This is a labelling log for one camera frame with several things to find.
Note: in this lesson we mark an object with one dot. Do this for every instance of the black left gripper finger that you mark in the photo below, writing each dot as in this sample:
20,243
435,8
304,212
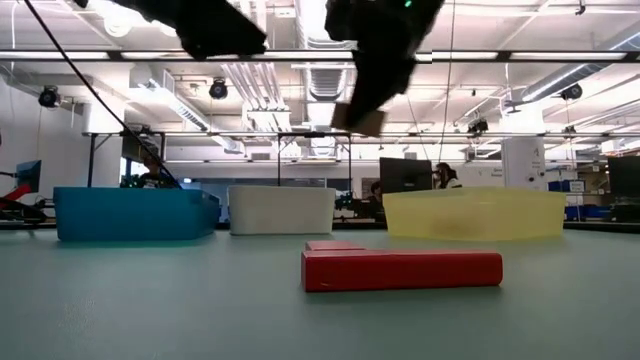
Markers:
225,42

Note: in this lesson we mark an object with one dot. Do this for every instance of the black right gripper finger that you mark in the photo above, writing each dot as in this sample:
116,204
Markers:
380,80

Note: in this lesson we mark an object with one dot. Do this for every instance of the natural wood rectangular block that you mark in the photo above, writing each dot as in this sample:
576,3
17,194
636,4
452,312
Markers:
376,124

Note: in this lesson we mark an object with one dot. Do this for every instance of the red rectangular block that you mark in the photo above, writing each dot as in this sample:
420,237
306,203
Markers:
332,245

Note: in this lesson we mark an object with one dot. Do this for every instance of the long red block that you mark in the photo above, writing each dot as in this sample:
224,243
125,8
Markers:
400,271

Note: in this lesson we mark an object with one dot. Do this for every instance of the black overhead rig beam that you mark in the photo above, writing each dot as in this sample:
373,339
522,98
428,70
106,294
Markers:
290,56

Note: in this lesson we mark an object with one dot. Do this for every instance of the black computer monitor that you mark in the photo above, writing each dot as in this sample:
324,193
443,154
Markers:
625,177
405,175

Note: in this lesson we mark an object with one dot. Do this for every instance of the person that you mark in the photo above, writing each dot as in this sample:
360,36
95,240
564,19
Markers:
375,192
152,176
448,177

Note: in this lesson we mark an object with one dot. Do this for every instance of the white plastic bin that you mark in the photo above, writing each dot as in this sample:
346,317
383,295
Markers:
280,210

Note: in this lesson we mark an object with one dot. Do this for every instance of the white pillar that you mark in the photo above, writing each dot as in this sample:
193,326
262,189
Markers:
522,162

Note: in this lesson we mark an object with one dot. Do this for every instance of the translucent yellow plastic bin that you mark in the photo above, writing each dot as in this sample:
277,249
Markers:
500,215

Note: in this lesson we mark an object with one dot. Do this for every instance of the blue plastic bin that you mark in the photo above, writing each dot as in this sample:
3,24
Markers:
130,215

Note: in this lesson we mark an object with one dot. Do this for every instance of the blue-lit monitor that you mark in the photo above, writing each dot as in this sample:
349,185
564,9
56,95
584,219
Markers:
29,176

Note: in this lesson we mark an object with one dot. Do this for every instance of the red robot part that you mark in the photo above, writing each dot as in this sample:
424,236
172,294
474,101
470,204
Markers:
17,192

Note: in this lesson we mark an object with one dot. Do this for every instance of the black hanging camera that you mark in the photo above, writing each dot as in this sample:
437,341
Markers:
218,89
477,126
49,96
571,91

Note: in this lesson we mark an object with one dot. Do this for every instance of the silver ventilation duct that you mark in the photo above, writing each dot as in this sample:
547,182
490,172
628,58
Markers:
325,85

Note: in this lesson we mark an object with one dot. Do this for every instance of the black metal workstation frame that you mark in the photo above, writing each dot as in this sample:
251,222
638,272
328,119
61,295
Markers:
91,160

